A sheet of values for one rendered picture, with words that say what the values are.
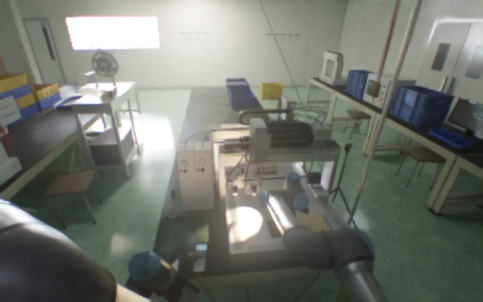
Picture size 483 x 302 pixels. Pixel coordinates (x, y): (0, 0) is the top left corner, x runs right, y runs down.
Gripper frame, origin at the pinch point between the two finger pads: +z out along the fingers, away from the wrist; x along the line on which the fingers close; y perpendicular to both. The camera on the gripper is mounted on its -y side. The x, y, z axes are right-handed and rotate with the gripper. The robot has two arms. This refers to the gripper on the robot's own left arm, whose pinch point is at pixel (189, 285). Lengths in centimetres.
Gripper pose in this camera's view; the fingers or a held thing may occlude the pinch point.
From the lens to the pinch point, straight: 104.2
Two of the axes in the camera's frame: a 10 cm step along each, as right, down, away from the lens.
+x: 8.5, 3.0, -4.4
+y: -5.1, 7.1, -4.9
